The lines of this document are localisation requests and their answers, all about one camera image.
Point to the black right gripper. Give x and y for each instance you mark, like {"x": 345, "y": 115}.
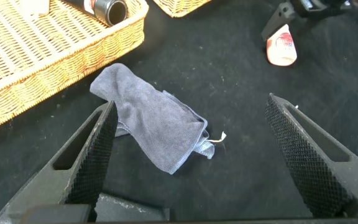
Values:
{"x": 309, "y": 7}

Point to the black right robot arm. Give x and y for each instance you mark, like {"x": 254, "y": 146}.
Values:
{"x": 353, "y": 9}

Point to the black tablecloth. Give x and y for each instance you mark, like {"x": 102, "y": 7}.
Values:
{"x": 228, "y": 77}

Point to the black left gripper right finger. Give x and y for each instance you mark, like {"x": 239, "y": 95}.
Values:
{"x": 322, "y": 174}

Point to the pink bottle with white cap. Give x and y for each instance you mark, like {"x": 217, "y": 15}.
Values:
{"x": 281, "y": 49}

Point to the black leather case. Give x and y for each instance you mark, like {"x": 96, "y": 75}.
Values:
{"x": 129, "y": 208}

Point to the grey cloth towel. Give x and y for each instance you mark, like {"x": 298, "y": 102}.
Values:
{"x": 154, "y": 124}

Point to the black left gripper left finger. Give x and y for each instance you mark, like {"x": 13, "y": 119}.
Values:
{"x": 57, "y": 189}

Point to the black tube with red label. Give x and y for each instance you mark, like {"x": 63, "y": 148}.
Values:
{"x": 101, "y": 9}

